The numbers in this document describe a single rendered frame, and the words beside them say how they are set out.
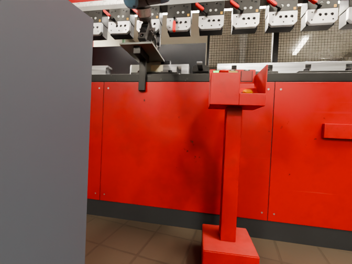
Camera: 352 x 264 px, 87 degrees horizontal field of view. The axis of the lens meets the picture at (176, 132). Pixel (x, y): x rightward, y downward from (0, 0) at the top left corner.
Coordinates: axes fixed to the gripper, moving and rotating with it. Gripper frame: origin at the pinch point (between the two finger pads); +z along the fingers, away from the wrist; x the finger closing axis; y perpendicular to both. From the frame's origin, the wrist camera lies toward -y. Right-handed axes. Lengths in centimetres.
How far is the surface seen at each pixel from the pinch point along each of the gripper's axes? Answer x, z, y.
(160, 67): -6.1, 7.7, -1.8
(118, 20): 23.7, -16.9, 17.3
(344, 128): -103, 25, -35
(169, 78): -15.3, 7.9, -17.5
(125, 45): 6.8, -10.9, -17.5
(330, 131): -97, 27, -36
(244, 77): -53, 0, -34
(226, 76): -44, -7, -48
